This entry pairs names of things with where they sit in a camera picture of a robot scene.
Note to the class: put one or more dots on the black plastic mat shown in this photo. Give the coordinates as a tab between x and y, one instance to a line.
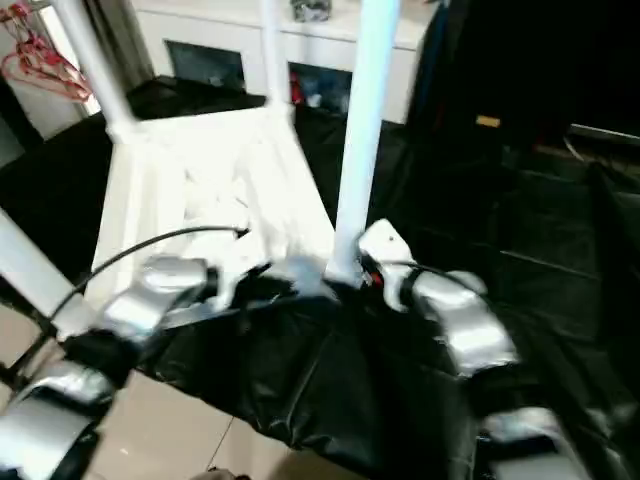
520	250

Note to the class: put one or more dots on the black metal table frame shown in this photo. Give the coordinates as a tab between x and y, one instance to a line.
25	345

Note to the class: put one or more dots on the white plastic table top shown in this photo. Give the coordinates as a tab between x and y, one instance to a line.
220	170

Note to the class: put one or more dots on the grey curtain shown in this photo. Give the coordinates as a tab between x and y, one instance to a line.
120	40

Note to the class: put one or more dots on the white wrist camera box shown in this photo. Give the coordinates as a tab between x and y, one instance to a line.
385	245
240	262

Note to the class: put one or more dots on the white cabinet with glass doors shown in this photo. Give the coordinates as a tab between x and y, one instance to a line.
230	45

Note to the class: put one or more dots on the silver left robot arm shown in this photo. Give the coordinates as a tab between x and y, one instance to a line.
150	300

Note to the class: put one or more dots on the red bottle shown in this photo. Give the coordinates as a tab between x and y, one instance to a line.
295	90

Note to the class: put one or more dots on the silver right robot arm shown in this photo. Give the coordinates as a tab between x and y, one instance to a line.
460	330

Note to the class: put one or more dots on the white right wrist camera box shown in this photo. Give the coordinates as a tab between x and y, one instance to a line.
385	245

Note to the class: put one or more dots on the small yellow label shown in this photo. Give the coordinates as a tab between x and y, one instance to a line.
487	122

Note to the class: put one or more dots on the dark object on cabinet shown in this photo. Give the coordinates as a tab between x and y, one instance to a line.
311	9

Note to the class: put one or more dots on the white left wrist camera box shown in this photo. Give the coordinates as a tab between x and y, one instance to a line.
240	262

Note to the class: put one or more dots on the black horizontal rail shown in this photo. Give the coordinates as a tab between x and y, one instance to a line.
605	138

